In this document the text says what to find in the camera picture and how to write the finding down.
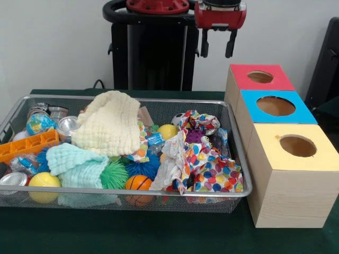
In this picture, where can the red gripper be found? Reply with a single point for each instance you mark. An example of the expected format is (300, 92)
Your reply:
(219, 18)

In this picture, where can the small polka dot cloth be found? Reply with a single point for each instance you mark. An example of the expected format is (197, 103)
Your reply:
(196, 120)

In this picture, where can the clear plastic packet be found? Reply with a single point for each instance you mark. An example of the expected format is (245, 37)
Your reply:
(219, 140)

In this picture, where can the shallow silver mesh bin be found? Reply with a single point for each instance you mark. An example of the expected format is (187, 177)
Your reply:
(164, 205)

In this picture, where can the wooden three-hole box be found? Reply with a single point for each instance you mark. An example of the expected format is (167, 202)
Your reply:
(291, 198)

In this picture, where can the yellow foam ball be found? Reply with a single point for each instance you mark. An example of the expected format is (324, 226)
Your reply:
(167, 131)
(43, 180)

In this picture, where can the black flat panel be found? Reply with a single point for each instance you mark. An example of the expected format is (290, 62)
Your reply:
(325, 66)

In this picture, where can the large polka dot cloth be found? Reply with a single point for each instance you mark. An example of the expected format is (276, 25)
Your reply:
(212, 172)

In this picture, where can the dark green side-table cloth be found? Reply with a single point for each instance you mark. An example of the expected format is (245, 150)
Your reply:
(331, 104)

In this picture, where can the cream waffle cloth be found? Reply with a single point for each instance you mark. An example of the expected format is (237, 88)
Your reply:
(108, 124)

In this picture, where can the blue spiky ball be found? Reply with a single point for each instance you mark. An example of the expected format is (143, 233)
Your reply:
(143, 166)

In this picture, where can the orange toy basketball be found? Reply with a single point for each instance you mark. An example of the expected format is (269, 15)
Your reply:
(137, 182)

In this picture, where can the green spiky ball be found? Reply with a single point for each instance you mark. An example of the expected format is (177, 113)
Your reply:
(114, 174)

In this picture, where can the mint green waffle cloth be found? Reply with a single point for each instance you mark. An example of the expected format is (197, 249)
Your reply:
(76, 164)

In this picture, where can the blue globe ball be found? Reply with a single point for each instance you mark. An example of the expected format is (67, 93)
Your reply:
(39, 124)

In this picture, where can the dark green tablecloth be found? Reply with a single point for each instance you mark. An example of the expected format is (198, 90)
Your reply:
(132, 232)

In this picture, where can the orange plastic grid tray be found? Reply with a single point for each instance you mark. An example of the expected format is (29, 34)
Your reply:
(26, 145)

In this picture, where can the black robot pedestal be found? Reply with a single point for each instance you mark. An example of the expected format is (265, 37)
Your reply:
(159, 53)

